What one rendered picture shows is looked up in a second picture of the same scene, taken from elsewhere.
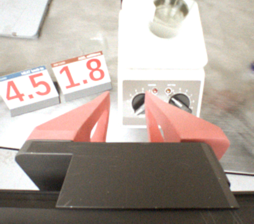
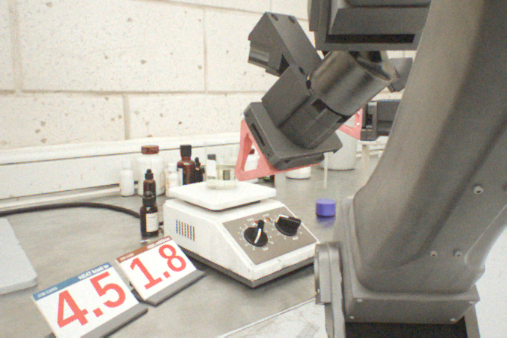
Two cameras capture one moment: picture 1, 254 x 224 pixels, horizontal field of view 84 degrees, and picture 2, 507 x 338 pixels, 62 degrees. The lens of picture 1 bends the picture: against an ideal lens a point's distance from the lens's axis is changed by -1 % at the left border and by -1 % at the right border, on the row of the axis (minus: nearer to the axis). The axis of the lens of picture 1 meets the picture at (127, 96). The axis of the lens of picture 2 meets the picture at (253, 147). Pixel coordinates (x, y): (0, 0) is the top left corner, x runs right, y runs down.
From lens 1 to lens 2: 46 cm
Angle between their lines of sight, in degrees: 70
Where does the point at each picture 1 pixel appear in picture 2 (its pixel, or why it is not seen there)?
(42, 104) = (120, 318)
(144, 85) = (244, 222)
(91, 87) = (178, 281)
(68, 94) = (152, 296)
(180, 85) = (272, 213)
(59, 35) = (75, 271)
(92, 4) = (98, 241)
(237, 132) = not seen: hidden behind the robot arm
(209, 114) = not seen: hidden behind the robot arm
